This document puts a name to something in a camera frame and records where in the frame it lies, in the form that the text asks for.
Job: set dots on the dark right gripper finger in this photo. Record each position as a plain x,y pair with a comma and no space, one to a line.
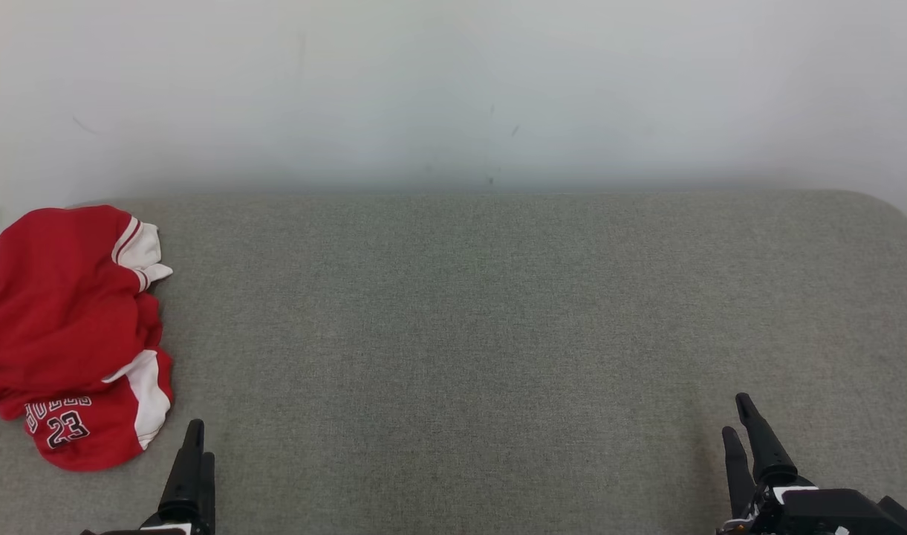
739,475
766,453

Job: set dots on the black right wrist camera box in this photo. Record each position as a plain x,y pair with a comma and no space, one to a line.
900,516

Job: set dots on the red Bulls basketball jersey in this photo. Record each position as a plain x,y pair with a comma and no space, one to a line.
52,297

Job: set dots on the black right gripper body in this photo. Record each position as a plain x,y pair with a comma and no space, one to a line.
810,513

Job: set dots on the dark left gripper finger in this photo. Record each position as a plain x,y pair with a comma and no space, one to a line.
183,483
207,498

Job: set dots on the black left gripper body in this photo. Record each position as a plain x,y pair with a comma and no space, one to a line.
172,527

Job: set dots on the red Bulls 23 shorts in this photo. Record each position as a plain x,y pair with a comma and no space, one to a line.
104,431

